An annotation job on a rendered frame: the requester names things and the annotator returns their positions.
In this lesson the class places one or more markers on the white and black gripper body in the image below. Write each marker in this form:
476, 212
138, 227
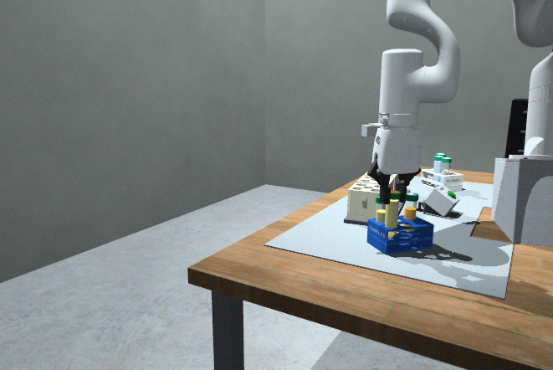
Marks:
398, 149

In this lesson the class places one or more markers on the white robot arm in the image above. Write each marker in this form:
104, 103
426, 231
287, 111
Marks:
406, 82

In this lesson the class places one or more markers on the blue tube rack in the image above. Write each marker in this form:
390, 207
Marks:
377, 236

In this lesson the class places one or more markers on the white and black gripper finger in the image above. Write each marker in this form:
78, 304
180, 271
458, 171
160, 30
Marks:
383, 180
404, 180

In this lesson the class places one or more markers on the grey table surface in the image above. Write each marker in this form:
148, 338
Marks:
456, 260

